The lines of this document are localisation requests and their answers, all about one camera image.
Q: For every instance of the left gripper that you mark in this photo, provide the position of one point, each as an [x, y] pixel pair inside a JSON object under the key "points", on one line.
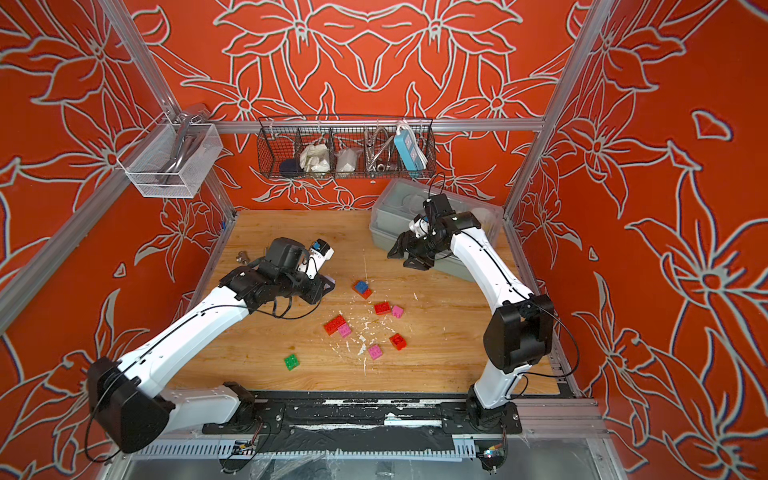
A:
{"points": [[320, 288]]}

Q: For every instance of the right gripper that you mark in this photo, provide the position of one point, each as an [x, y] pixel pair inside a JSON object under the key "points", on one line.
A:
{"points": [[406, 243]]}

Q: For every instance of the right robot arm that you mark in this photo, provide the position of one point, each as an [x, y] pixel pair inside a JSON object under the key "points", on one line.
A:
{"points": [[520, 331]]}

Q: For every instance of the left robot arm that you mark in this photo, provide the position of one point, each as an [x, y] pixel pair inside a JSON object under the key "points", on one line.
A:
{"points": [[128, 397]]}

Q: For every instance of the long red lego brick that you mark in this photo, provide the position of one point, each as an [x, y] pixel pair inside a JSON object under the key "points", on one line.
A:
{"points": [[334, 324]]}

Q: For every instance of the pink lego brick left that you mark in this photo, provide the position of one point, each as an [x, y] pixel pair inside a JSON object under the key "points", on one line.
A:
{"points": [[344, 330]]}

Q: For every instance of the pink lego brick lower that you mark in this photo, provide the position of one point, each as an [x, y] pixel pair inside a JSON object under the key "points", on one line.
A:
{"points": [[374, 351]]}

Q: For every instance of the green lego brick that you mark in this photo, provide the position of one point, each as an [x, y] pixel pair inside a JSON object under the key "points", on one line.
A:
{"points": [[291, 362]]}

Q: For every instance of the clear plastic storage box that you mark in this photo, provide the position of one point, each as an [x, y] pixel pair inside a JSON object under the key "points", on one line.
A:
{"points": [[402, 201]]}

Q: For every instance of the blue white box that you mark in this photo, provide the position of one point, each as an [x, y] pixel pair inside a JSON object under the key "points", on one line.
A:
{"points": [[411, 155]]}

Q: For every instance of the dark blue round object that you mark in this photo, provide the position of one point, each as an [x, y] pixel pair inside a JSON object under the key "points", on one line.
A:
{"points": [[290, 168]]}

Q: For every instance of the white crumpled cloth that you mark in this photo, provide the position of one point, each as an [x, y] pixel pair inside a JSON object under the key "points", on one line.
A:
{"points": [[315, 158]]}

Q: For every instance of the metal tongs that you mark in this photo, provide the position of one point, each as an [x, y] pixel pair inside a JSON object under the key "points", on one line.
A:
{"points": [[189, 136]]}

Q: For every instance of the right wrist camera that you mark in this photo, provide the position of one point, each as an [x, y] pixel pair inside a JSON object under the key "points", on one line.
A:
{"points": [[419, 226]]}

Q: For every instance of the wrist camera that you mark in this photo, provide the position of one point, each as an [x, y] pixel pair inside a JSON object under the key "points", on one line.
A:
{"points": [[419, 226], [318, 254]]}

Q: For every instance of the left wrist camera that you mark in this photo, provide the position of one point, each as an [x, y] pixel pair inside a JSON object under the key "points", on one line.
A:
{"points": [[318, 254]]}

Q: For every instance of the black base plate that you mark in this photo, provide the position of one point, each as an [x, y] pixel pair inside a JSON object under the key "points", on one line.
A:
{"points": [[450, 413]]}

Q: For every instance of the black wire basket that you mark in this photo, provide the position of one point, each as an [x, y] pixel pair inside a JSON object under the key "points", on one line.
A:
{"points": [[284, 137]]}

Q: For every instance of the clear plastic wall bin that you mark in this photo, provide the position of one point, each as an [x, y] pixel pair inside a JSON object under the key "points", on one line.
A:
{"points": [[145, 163]]}

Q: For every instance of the aluminium frame rail right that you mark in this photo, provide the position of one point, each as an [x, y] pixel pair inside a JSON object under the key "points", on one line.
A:
{"points": [[554, 366]]}

